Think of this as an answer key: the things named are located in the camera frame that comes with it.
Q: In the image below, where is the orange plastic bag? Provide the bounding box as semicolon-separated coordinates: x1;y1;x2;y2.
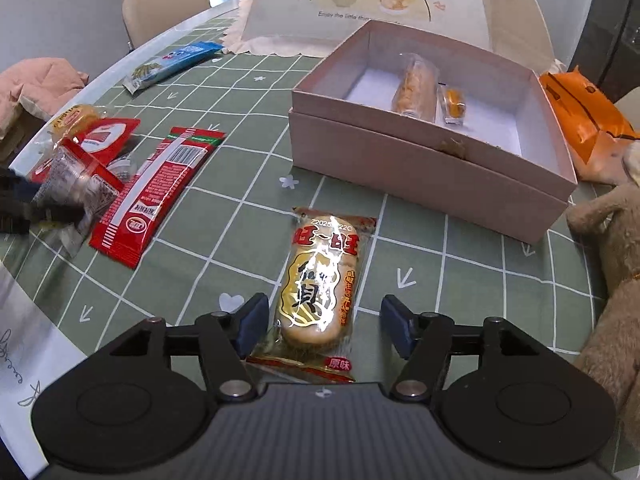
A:
539;65;640;183

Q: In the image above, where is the pink cardboard box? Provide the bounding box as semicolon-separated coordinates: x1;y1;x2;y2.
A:
287;20;578;246

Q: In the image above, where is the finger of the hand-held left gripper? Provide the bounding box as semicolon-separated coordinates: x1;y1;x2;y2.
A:
0;166;43;198
0;199;87;235

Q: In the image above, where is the red long wafer packet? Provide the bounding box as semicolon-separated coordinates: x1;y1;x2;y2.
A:
89;126;227;271

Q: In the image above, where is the clear packet with red label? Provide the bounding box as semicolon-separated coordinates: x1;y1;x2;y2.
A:
36;139;126;258

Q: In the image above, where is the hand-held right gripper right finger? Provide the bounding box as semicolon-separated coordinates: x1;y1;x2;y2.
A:
381;295;542;402

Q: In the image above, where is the pink cloth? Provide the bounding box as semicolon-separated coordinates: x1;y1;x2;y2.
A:
0;57;91;137

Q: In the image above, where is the red square snack packet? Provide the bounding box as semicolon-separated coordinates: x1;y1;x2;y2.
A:
29;117;142;183

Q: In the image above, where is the dark cabinet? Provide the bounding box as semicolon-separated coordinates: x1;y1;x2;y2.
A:
565;0;640;106

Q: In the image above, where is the mesh food cover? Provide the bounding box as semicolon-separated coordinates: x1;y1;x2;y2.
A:
222;0;568;73

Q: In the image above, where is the small clear snack cup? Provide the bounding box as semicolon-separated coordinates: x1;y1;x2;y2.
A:
106;154;140;181

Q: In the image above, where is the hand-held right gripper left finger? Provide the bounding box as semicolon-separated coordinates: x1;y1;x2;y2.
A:
102;294;271;404

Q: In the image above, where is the blue long snack packet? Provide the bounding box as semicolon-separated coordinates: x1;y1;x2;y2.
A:
122;41;224;96

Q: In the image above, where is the long clear cracker packet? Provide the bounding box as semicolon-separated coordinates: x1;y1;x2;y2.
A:
391;53;439;123

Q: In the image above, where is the beige plush toy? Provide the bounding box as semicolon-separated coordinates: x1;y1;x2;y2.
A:
565;139;640;438

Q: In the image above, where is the beige chair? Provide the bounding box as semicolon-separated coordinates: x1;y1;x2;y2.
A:
612;86;640;122
121;0;213;52

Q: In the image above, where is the small orange snack packet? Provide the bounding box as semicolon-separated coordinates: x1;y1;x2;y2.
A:
438;82;468;126

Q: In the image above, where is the golden rice cracker packet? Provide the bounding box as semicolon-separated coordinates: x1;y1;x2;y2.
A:
47;104;102;142
246;206;377;384

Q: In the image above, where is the green checked tablecloth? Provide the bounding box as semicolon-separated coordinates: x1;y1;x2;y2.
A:
0;0;640;480

